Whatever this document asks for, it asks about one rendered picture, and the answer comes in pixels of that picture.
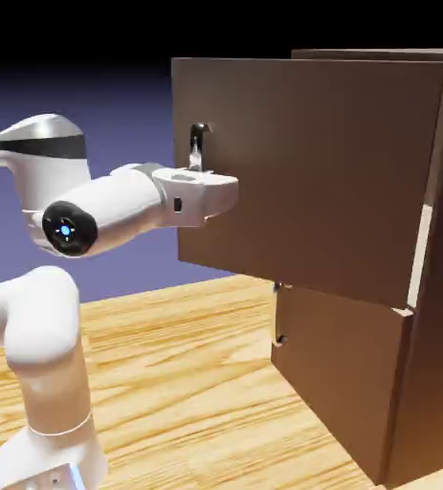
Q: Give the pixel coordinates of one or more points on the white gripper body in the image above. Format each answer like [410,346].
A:
[221,195]

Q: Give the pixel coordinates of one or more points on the large brown cabinet door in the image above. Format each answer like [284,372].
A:
[313,172]

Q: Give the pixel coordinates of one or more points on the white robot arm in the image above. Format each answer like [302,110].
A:
[33,321]

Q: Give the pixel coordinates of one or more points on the small brown cabinet door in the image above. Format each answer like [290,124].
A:
[332,363]

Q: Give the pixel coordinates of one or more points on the brown wooden cabinet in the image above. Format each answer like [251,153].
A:
[439,268]

